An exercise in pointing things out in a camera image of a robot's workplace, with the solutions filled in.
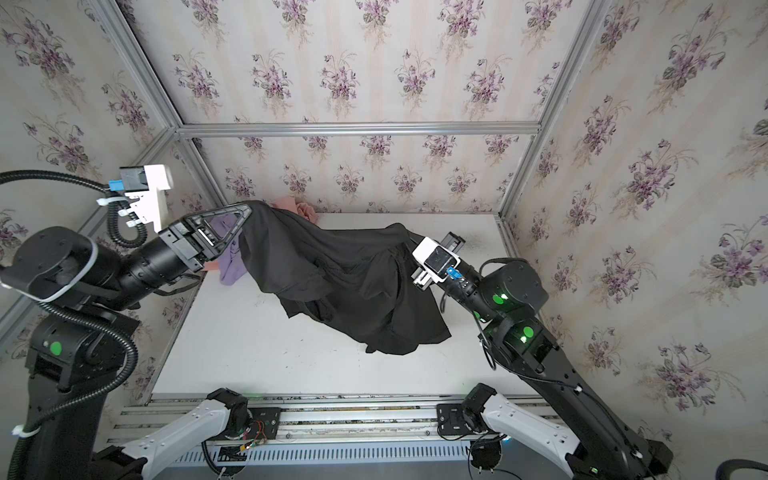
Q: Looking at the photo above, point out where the black cloth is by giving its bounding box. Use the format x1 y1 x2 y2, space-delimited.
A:
239 201 451 355

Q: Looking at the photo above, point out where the pink cloth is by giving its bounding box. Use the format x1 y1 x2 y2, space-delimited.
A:
269 196 319 225

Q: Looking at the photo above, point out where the white perforated cable tray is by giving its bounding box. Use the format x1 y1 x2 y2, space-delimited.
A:
173 442 481 469

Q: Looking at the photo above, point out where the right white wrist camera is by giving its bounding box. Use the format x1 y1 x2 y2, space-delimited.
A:
412 232 465 290

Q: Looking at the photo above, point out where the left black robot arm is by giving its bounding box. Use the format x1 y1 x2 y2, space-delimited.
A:
1 165 252 479

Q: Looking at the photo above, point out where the aluminium mounting rail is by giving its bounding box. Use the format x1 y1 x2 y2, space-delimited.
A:
98 392 565 448

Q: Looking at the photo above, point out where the purple cloth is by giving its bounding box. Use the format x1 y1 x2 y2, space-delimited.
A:
210 214 247 286

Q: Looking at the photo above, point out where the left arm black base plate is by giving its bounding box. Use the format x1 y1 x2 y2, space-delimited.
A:
237 407 282 442

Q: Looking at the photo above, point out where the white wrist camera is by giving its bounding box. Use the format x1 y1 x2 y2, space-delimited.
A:
412 232 465 290
97 164 174 233

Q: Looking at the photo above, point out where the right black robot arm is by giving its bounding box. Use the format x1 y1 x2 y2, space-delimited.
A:
436 256 673 479

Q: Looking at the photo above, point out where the aluminium cage frame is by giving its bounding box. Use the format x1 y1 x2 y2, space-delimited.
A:
0 0 613 361

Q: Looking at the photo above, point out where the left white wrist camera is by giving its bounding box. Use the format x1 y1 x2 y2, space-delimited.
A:
97 164 174 233

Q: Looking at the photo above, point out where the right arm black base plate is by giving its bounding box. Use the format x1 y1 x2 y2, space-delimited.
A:
436 403 477 440

